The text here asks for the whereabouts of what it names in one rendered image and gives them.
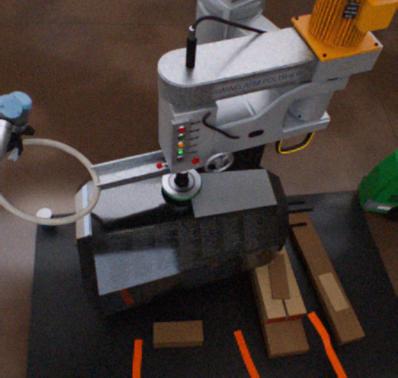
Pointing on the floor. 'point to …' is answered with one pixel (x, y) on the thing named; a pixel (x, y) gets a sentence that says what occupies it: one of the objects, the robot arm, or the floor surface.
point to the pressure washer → (381, 188)
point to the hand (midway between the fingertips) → (11, 154)
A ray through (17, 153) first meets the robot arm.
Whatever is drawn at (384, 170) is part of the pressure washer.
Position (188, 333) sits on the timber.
